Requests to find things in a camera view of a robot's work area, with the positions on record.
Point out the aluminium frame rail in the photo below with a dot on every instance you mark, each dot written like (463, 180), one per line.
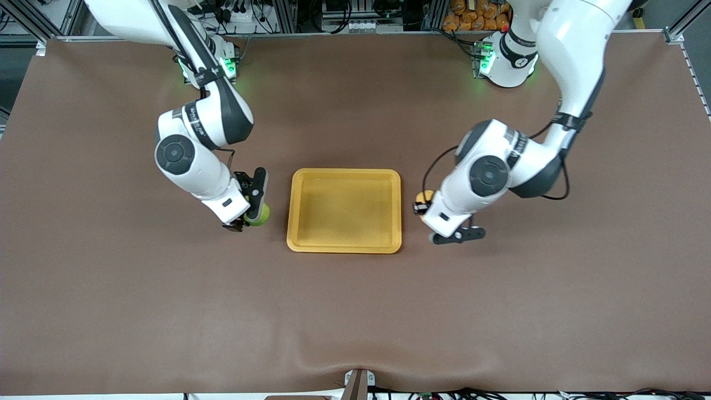
(333, 34)

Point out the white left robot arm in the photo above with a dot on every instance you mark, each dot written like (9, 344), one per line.
(489, 175)

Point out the table edge mount bracket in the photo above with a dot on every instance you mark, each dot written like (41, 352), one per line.
(358, 386)

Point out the white perforated edge strip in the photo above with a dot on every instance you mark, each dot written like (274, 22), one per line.
(697, 83)

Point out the yellow plastic tray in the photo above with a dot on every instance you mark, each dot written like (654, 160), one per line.
(344, 211)

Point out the yellow black striped post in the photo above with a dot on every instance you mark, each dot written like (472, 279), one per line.
(640, 19)

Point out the metal corner bracket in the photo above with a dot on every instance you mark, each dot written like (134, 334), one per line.
(40, 47)
(674, 36)

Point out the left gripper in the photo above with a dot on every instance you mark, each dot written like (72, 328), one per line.
(420, 208)

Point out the orange packets pile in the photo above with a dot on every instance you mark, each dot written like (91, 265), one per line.
(477, 15)

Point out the green apple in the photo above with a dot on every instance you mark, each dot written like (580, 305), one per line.
(261, 215)

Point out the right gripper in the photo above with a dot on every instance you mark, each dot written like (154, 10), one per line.
(235, 226)

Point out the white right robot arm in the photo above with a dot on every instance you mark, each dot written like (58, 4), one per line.
(178, 153)

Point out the brown table mat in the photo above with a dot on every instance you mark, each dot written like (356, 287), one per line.
(355, 311)

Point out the white power strip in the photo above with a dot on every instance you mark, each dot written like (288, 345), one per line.
(244, 15)

